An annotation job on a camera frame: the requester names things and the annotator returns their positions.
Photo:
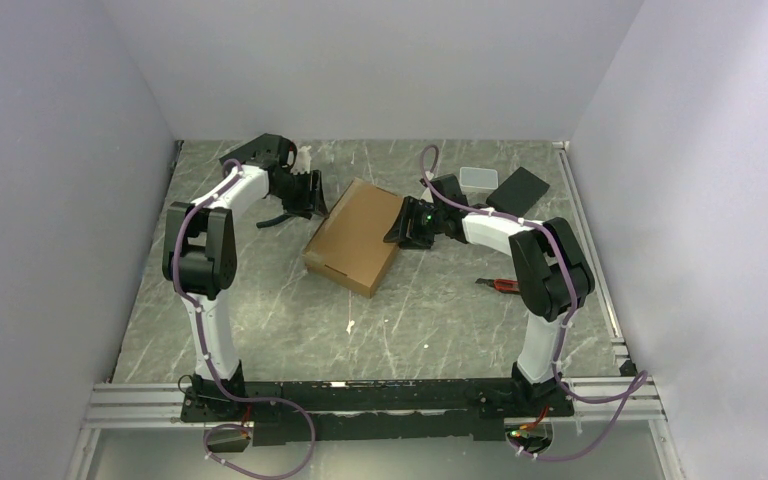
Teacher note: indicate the black foam block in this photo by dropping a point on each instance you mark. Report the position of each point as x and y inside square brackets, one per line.
[518, 193]
[231, 160]

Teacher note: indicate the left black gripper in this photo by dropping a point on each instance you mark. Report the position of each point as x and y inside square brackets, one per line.
[302, 206]

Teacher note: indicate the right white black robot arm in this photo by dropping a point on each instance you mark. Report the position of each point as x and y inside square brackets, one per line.
[552, 273]

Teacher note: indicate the red black utility knife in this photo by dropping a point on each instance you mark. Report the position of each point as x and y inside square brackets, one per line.
[505, 286]

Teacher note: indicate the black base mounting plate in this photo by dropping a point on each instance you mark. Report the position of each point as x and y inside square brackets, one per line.
[482, 409]

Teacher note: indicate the brown cardboard express box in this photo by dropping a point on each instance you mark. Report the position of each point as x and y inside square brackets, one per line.
[348, 248]

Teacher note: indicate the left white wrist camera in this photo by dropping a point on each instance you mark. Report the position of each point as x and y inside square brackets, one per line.
[302, 161]

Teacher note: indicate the left black foam block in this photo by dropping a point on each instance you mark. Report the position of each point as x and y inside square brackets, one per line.
[231, 160]

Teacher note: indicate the translucent white plastic box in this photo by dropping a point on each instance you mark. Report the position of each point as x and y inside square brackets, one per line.
[478, 180]

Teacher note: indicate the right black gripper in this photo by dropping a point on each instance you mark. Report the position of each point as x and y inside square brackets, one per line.
[398, 234]

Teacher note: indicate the aluminium frame rail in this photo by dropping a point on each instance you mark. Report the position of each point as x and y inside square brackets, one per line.
[124, 406]

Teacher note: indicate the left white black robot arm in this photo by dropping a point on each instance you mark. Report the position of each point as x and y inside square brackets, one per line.
[200, 253]

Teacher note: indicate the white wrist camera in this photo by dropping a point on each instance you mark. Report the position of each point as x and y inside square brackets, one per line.
[431, 191]
[302, 161]

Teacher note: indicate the blue handled pliers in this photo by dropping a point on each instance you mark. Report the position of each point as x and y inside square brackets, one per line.
[274, 218]

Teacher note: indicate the right black foam block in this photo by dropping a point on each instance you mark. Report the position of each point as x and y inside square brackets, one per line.
[518, 193]

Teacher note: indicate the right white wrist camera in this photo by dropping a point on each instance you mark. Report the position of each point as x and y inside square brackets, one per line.
[431, 191]

